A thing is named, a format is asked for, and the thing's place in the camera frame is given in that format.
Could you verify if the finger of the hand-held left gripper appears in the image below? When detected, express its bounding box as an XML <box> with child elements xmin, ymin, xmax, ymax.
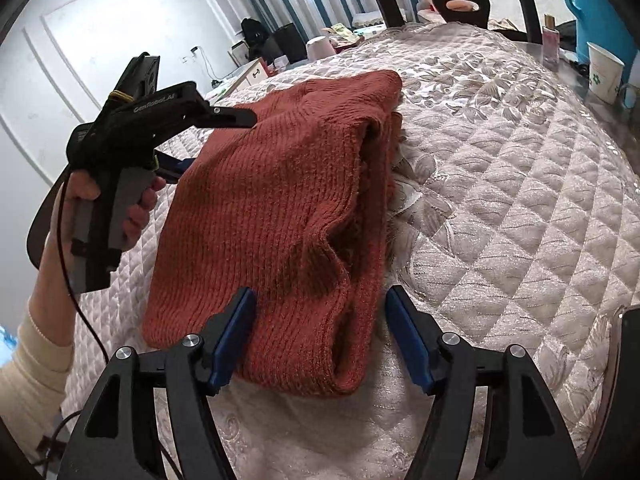
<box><xmin>152</xmin><ymin>149</ymin><xmax>198</xmax><ymax>184</ymax></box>
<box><xmin>195</xmin><ymin>103</ymin><xmax>258</xmax><ymax>130</ymax></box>

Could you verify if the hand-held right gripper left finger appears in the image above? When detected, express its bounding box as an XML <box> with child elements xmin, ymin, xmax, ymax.
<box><xmin>57</xmin><ymin>287</ymin><xmax>258</xmax><ymax>480</ymax></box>

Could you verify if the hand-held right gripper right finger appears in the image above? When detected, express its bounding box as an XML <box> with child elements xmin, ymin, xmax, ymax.
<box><xmin>385</xmin><ymin>285</ymin><xmax>583</xmax><ymax>480</ymax></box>

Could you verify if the rust knitted sweater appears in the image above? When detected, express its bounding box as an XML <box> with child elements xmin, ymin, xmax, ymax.
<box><xmin>141</xmin><ymin>70</ymin><xmax>405</xmax><ymax>397</ymax></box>

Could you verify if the person's left forearm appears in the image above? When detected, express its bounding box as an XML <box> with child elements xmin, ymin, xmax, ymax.
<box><xmin>0</xmin><ymin>287</ymin><xmax>77</xmax><ymax>423</ymax></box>

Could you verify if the person's left hand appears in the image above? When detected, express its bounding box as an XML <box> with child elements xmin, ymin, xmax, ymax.
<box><xmin>37</xmin><ymin>169</ymin><xmax>167</xmax><ymax>312</ymax></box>

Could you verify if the white low cabinet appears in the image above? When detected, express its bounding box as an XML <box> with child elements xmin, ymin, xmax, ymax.
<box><xmin>207</xmin><ymin>57</ymin><xmax>268</xmax><ymax>99</ymax></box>

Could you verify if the black bag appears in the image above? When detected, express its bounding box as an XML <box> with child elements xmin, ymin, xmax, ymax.
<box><xmin>240</xmin><ymin>17</ymin><xmax>274</xmax><ymax>59</ymax></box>

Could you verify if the black suitcase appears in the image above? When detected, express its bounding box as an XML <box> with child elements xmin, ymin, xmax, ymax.
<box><xmin>272</xmin><ymin>22</ymin><xmax>307</xmax><ymax>63</ymax></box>

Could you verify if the white electric kettle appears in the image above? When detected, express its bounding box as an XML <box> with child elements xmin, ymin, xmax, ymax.
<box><xmin>306</xmin><ymin>36</ymin><xmax>337</xmax><ymax>62</ymax></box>

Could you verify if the beige quilted table cover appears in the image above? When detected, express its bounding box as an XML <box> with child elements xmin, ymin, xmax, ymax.
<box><xmin>60</xmin><ymin>22</ymin><xmax>640</xmax><ymax>480</ymax></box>

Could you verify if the pink perfume bottle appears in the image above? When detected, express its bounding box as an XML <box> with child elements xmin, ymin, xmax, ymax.
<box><xmin>541</xmin><ymin>13</ymin><xmax>560</xmax><ymax>64</ymax></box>

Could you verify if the clear glass mug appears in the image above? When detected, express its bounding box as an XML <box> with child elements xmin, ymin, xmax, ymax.
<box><xmin>617</xmin><ymin>82</ymin><xmax>640</xmax><ymax>112</ymax></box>

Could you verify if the white paper cup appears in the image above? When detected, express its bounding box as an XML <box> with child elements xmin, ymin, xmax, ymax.
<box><xmin>586</xmin><ymin>41</ymin><xmax>626</xmax><ymax>102</ymax></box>

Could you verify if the blue board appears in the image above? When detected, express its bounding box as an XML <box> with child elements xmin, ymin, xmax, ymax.
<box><xmin>552</xmin><ymin>0</ymin><xmax>640</xmax><ymax>67</ymax></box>

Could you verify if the black cable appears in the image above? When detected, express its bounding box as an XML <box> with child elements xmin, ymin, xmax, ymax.
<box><xmin>37</xmin><ymin>175</ymin><xmax>111</xmax><ymax>467</ymax></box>

